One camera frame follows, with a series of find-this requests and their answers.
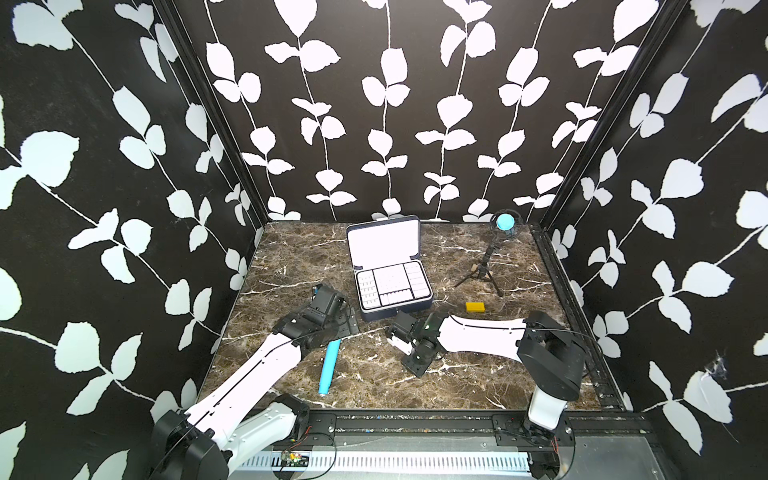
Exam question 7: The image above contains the cyan ball on tripod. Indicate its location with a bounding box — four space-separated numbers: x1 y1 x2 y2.
495 213 516 232

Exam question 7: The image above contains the yellow block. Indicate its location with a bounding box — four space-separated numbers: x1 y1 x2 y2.
465 302 486 313

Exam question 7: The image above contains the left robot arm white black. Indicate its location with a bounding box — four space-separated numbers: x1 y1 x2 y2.
148 284 357 479

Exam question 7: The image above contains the black mini tripod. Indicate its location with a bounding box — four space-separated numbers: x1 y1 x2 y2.
454 233 512 297

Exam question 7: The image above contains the cyan marker pen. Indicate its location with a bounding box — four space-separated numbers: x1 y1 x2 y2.
318 339 341 395

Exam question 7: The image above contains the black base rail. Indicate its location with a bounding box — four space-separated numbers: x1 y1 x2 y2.
295 409 653 449

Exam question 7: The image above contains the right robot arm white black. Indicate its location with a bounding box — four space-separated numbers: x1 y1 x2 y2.
386 311 587 445

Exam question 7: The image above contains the white perforated cable tray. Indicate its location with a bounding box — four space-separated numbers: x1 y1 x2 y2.
238 451 531 476

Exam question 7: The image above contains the small circuit board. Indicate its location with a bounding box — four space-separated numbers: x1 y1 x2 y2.
281 452 309 469

